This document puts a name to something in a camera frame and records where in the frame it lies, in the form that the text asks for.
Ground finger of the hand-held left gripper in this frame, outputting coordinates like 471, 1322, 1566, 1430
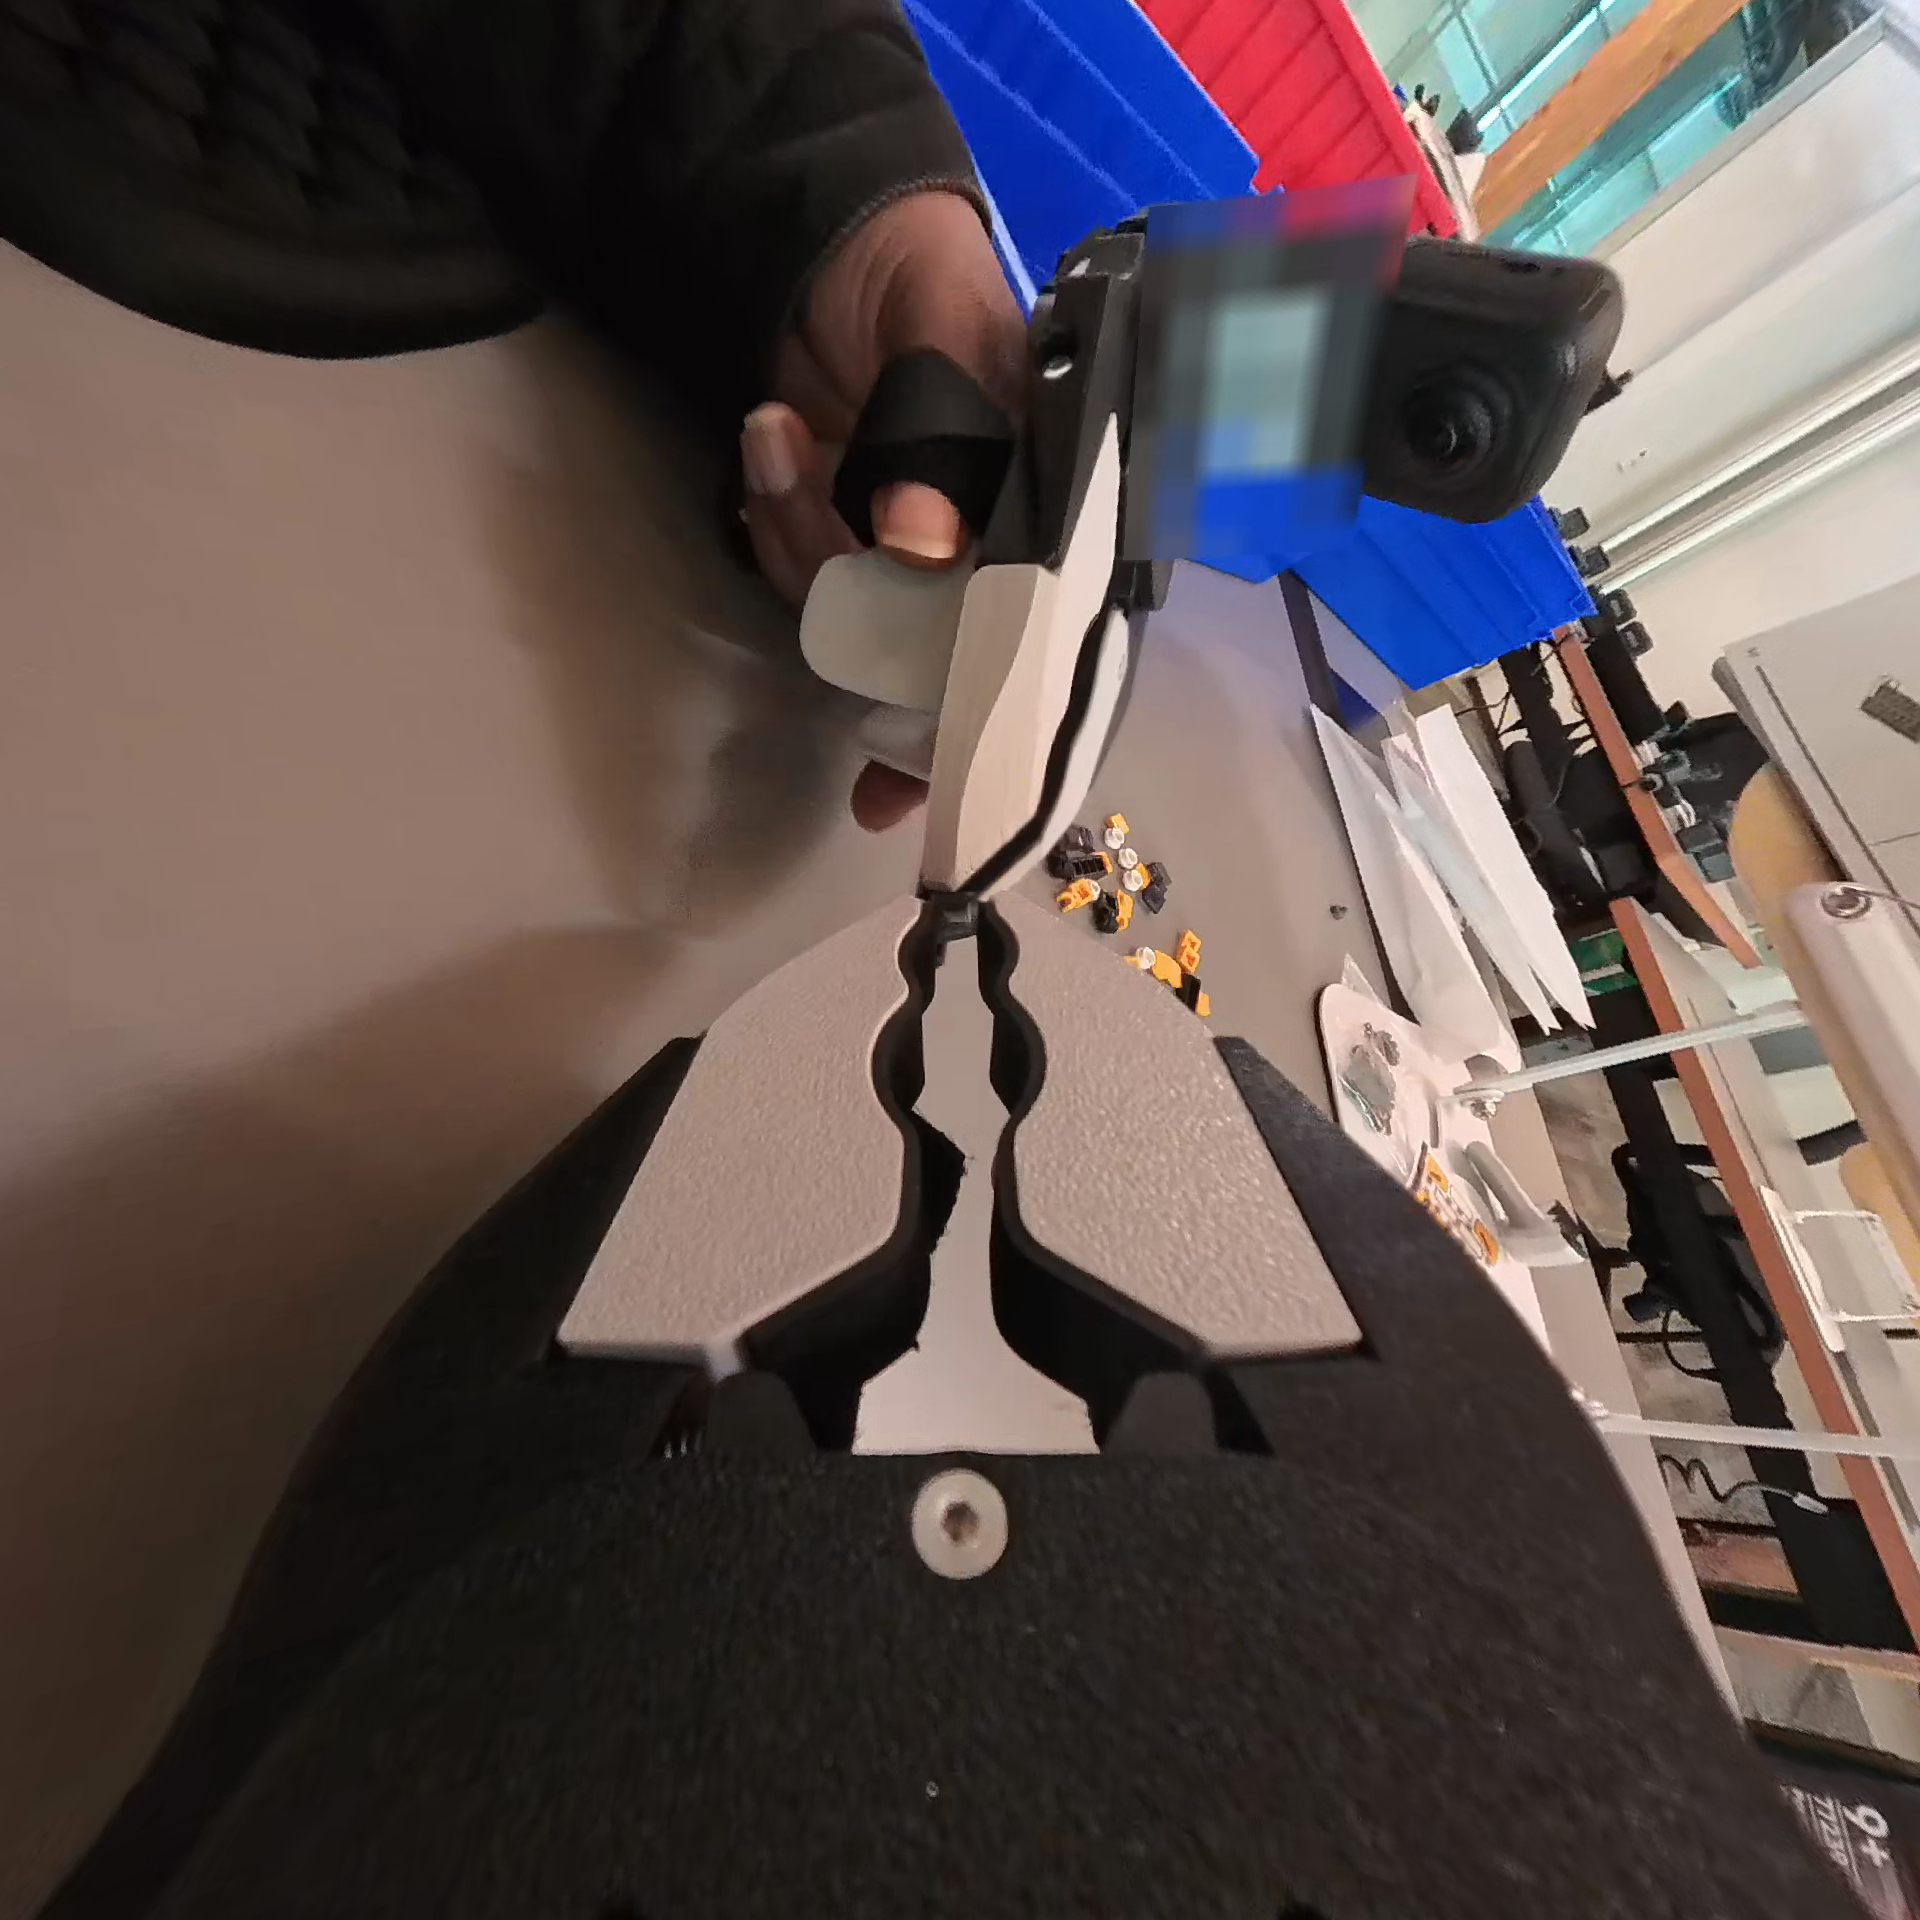
967, 606, 1154, 901
917, 412, 1131, 901

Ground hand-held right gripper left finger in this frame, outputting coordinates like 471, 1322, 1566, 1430
554, 895, 944, 1365

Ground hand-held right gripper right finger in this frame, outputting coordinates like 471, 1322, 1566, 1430
981, 895, 1364, 1365

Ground person's left forearm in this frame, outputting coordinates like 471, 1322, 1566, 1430
0, 0, 995, 366

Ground pile of loose lego parts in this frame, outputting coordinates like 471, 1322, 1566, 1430
1045, 809, 1214, 1024

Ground lego instruction booklet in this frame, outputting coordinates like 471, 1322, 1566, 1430
1772, 1774, 1920, 1920

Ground person's left hand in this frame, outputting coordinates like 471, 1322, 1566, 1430
742, 197, 1043, 836

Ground blue plastic storage bin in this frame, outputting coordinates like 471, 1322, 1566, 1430
899, 0, 1599, 697

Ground white tray with parts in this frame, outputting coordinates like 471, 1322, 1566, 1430
1317, 959, 1590, 1272

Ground red plastic storage bin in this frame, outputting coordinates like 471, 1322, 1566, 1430
1131, 0, 1467, 240

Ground clear plastic sheets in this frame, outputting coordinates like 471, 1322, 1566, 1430
1311, 697, 1599, 1037

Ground black office chair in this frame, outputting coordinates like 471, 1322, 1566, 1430
1495, 642, 1668, 920

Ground white metal rod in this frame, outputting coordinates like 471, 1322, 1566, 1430
1451, 1002, 1811, 1114

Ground wooden-edged desk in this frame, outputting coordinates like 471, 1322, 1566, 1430
1548, 620, 1920, 1629

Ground wooden beam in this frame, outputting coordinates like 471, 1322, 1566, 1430
1467, 0, 1761, 227

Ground white box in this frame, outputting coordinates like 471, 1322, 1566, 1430
1713, 574, 1920, 903

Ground white post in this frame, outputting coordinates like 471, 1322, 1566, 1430
1782, 882, 1920, 1196

